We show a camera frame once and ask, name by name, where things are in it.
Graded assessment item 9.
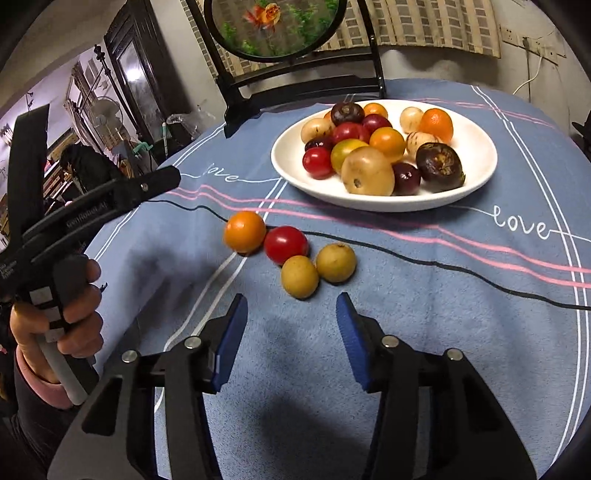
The beige round fruit with hole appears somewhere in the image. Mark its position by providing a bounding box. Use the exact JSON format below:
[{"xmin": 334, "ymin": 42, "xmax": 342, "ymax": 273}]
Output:
[{"xmin": 341, "ymin": 146, "xmax": 396, "ymax": 196}]

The dark red cherry fruit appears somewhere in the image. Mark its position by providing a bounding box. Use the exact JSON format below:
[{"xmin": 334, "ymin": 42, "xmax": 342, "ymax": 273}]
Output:
[{"xmin": 392, "ymin": 162, "xmax": 422, "ymax": 195}]

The small red cherry tomato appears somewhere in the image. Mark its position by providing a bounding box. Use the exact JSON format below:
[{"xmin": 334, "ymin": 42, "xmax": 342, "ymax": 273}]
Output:
[{"xmin": 303, "ymin": 147, "xmax": 334, "ymax": 180}]

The beige potato shaped fruit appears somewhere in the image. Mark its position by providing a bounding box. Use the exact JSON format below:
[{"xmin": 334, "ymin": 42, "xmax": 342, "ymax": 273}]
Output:
[{"xmin": 301, "ymin": 118, "xmax": 334, "ymax": 144}]

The yellow green tomato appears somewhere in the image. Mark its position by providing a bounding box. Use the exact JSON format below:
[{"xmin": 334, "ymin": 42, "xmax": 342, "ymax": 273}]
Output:
[{"xmin": 331, "ymin": 139, "xmax": 368, "ymax": 175}]

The dark brown mangosteen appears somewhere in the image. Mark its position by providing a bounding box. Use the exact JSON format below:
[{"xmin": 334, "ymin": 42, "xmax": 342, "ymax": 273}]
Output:
[{"xmin": 415, "ymin": 142, "xmax": 466, "ymax": 191}]

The orange kumquat back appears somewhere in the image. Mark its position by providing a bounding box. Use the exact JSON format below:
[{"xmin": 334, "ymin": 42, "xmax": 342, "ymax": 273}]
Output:
[{"xmin": 370, "ymin": 127, "xmax": 407, "ymax": 163}]

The large red plum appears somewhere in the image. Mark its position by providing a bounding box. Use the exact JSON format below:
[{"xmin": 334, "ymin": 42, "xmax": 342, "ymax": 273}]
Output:
[{"xmin": 332, "ymin": 122, "xmax": 370, "ymax": 145}]

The striped beige melon fruit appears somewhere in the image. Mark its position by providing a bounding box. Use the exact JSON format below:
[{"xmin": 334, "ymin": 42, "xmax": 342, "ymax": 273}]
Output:
[{"xmin": 407, "ymin": 131, "xmax": 441, "ymax": 160}]

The pale cream round fruit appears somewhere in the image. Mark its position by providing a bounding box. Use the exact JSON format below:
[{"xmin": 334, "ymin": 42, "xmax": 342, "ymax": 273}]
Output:
[{"xmin": 400, "ymin": 106, "xmax": 424, "ymax": 134}]

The small orange tangerine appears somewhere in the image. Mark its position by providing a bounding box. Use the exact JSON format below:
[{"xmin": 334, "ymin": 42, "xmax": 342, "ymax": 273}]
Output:
[{"xmin": 363, "ymin": 102, "xmax": 389, "ymax": 118}]

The small dark red plum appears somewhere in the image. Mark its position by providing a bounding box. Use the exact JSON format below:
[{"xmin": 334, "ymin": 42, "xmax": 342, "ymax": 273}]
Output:
[{"xmin": 304, "ymin": 138, "xmax": 334, "ymax": 152}]

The operator left hand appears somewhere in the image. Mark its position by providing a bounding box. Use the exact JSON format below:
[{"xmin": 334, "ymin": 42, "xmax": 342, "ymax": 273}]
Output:
[{"xmin": 8, "ymin": 257, "xmax": 105, "ymax": 385}]

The seated person in black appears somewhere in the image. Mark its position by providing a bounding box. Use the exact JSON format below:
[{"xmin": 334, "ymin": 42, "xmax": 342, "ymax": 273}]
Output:
[{"xmin": 59, "ymin": 144, "xmax": 124, "ymax": 192}]

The clear plastic bag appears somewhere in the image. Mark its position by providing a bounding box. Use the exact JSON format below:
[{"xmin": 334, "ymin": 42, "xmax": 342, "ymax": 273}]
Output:
[{"xmin": 166, "ymin": 105, "xmax": 216, "ymax": 141}]

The longan fruit back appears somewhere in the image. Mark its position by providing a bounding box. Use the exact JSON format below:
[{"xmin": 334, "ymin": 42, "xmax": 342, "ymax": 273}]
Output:
[{"xmin": 315, "ymin": 243, "xmax": 356, "ymax": 284}]

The longan fruit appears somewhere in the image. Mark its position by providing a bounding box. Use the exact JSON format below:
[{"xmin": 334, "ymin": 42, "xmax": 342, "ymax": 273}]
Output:
[
  {"xmin": 280, "ymin": 255, "xmax": 320, "ymax": 300},
  {"xmin": 315, "ymin": 243, "xmax": 356, "ymax": 284}
]

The longan fruit front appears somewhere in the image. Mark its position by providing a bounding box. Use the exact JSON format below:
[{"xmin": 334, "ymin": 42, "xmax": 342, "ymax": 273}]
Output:
[{"xmin": 280, "ymin": 255, "xmax": 320, "ymax": 300}]

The standing electric fan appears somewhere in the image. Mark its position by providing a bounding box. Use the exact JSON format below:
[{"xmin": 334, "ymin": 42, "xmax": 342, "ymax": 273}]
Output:
[{"xmin": 90, "ymin": 96, "xmax": 123, "ymax": 141}]

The dark wooden framed painting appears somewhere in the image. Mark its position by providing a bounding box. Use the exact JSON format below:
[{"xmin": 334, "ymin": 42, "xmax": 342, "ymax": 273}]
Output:
[{"xmin": 104, "ymin": 0, "xmax": 191, "ymax": 147}]

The orange persimmon fruit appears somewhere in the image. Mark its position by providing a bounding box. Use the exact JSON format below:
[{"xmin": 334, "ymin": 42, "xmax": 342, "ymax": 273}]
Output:
[{"xmin": 222, "ymin": 211, "xmax": 266, "ymax": 255}]

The red tomato on table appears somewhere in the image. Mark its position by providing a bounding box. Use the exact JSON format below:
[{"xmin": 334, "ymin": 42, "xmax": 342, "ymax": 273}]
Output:
[{"xmin": 263, "ymin": 226, "xmax": 308, "ymax": 265}]

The blue striped tablecloth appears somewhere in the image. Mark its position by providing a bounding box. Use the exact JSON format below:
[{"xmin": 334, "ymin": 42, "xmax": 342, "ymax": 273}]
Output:
[{"xmin": 88, "ymin": 79, "xmax": 590, "ymax": 479}]

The goldfish round screen ornament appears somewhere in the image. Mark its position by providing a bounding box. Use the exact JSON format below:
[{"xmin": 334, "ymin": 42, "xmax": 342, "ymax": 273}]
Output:
[{"xmin": 186, "ymin": 1, "xmax": 387, "ymax": 138}]

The white oval plate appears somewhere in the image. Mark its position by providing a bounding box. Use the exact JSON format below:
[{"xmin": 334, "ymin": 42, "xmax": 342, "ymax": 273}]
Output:
[{"xmin": 270, "ymin": 100, "xmax": 498, "ymax": 212}]

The wall power strip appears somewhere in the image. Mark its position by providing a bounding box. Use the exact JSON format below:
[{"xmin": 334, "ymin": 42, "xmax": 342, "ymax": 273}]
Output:
[{"xmin": 499, "ymin": 26, "xmax": 558, "ymax": 65}]

